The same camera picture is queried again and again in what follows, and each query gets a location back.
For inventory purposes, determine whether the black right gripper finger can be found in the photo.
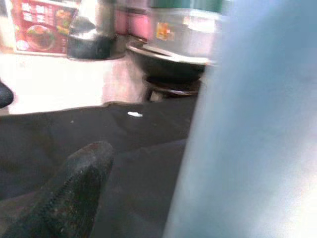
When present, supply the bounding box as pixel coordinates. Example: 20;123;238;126
0;141;115;238

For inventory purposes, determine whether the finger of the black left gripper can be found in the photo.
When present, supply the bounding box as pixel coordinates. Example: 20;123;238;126
0;81;14;109

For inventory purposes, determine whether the white plastic table leg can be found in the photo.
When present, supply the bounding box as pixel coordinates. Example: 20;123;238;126
162;0;317;238

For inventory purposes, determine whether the white lace covered stand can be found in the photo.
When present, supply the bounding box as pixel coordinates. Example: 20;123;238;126
0;49;147;115

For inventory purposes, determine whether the orange lid storage box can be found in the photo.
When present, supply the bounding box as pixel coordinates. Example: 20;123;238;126
9;0;80;54

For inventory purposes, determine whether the black plastic bag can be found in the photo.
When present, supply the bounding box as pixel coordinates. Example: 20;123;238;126
66;0;118;60

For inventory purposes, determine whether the pink container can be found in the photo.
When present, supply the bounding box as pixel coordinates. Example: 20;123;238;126
115;7;153;40

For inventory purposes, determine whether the clear plastic storage container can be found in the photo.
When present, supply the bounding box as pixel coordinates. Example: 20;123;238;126
148;7;223;59

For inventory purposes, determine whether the green pot lid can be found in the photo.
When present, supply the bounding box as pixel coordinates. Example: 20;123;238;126
151;0;223;12

